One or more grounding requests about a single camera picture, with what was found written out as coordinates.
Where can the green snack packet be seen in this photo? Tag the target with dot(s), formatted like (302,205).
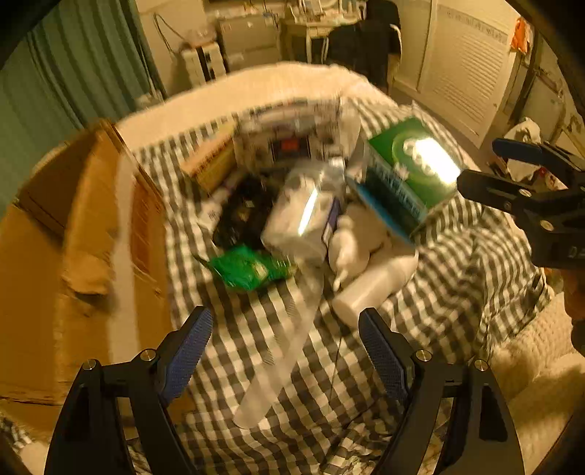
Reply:
(247,267)

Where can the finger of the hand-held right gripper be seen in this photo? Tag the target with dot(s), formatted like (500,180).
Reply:
(505,148)
(489,187)

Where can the white suitcase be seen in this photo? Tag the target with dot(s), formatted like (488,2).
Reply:
(203,61)

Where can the dark green curtain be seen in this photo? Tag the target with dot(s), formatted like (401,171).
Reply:
(68,68)

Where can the white bear-shaped bottle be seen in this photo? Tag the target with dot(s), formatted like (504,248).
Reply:
(354,242)

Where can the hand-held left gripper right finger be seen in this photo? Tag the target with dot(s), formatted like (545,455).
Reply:
(384,361)

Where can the black jacket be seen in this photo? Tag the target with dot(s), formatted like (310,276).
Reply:
(361,41)

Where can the white plastic bottle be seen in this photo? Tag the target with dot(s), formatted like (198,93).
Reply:
(374,285)

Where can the clear plastic bag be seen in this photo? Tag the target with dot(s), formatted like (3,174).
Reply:
(297,214)

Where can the translucent plastic sleeve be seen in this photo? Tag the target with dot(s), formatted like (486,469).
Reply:
(283,347)

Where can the white dressing table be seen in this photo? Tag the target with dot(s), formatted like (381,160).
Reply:
(308,39)

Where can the brown cardboard box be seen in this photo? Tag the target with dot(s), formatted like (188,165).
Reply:
(36,274)

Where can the white and green cloth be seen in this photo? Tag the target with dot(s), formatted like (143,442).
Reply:
(525,137)

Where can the tan medicine box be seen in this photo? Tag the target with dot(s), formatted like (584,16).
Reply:
(212,157)

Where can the floral printed pouch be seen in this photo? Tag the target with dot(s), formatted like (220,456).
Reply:
(288,132)

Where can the silver fridge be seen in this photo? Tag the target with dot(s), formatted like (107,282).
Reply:
(247,41)

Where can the person's right hand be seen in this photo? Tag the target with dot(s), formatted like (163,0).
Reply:
(575,306)

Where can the orange cloth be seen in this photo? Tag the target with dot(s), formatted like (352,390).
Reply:
(521,34)

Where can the green and white box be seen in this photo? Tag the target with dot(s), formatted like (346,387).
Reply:
(402,182)

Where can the grey checked blanket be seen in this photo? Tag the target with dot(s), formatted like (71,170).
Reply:
(480,255)

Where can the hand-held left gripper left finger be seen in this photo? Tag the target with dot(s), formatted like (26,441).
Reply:
(189,351)

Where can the white louvred wardrobe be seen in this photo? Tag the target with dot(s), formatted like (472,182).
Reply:
(457,64)

